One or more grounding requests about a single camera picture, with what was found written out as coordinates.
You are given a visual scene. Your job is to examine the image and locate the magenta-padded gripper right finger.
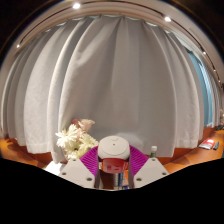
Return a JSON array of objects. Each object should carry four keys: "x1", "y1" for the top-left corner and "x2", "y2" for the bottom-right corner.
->
[{"x1": 127, "y1": 145, "x2": 170, "y2": 190}]

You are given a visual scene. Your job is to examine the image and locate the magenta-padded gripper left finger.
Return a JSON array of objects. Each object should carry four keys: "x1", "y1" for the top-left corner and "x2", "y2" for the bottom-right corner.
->
[{"x1": 59, "y1": 145, "x2": 102, "y2": 190}]

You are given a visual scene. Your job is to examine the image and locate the clear bottle with green cap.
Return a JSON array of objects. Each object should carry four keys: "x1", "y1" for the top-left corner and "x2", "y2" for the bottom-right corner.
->
[{"x1": 149, "y1": 145, "x2": 158, "y2": 159}]

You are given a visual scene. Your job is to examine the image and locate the white and pink flower bouquet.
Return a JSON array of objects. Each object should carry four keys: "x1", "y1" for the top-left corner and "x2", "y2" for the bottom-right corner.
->
[{"x1": 54, "y1": 118, "x2": 100, "y2": 161}]

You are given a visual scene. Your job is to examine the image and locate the red and white packet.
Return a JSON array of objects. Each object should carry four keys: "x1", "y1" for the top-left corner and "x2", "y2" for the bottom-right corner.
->
[{"x1": 198, "y1": 138, "x2": 216, "y2": 150}]

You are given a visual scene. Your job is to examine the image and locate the window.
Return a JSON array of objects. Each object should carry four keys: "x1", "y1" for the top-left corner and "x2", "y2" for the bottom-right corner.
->
[{"x1": 186, "y1": 49, "x2": 214, "y2": 128}]

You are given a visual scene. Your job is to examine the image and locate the white curtain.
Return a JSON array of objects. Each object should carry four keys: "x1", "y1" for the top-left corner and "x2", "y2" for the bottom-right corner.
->
[{"x1": 0, "y1": 14, "x2": 221, "y2": 164}]

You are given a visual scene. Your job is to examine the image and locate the ceiling spot lights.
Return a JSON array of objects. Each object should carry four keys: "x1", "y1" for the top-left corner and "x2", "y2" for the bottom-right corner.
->
[{"x1": 14, "y1": 1, "x2": 223, "y2": 84}]

